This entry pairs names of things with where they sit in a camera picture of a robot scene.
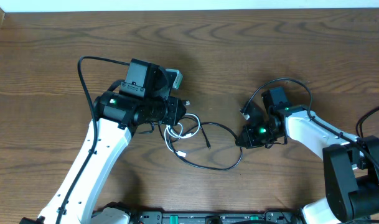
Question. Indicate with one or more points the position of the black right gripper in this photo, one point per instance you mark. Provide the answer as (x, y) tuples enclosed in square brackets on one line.
[(251, 142)]

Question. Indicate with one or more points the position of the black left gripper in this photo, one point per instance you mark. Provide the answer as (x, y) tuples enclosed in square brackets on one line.
[(177, 111)]

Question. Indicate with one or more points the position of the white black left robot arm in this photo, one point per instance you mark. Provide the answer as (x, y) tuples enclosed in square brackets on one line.
[(144, 96)]

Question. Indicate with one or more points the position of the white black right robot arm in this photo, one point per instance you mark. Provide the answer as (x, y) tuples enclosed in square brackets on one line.
[(350, 162)]

